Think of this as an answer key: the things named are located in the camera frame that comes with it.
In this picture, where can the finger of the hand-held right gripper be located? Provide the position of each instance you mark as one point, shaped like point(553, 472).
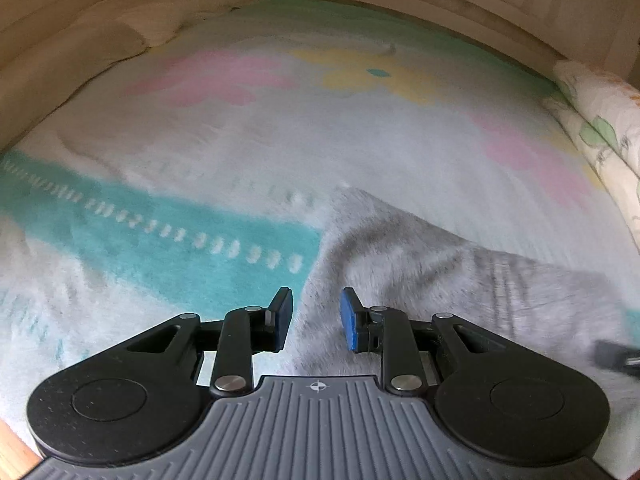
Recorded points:
point(612, 354)

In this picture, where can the rolled floral quilt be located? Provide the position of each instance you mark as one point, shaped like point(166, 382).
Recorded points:
point(595, 105)

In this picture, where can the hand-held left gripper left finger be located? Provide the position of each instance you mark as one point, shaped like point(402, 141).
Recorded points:
point(282, 321)

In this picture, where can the cream pillow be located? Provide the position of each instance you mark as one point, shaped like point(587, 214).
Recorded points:
point(125, 35)

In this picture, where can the pastel floral blanket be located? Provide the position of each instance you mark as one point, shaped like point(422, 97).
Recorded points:
point(250, 135)

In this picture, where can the grey pants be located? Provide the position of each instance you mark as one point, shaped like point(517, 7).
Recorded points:
point(425, 270)

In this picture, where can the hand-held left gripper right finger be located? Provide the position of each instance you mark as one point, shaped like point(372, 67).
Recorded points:
point(348, 321)

